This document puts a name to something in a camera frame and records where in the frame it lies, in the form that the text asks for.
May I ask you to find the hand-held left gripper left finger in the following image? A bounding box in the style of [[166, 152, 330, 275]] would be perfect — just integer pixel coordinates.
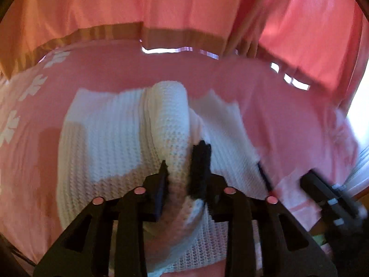
[[33, 160, 170, 277]]

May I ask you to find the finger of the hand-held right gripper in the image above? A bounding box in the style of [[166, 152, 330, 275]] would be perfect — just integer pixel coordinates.
[[300, 169, 335, 206], [257, 161, 274, 193]]

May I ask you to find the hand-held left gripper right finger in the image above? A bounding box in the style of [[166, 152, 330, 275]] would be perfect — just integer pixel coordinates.
[[207, 174, 338, 277]]

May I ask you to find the bright window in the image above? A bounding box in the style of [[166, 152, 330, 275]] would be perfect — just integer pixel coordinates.
[[344, 72, 369, 185]]

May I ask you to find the pink curtain with tan hem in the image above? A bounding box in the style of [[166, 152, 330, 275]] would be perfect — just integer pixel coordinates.
[[0, 0, 369, 111]]

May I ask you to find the pink snowflake printed bed sheet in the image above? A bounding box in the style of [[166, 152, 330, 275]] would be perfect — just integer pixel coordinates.
[[0, 39, 361, 277]]

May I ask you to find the white red black knitted sweater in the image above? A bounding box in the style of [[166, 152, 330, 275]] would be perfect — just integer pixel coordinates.
[[57, 81, 274, 274]]

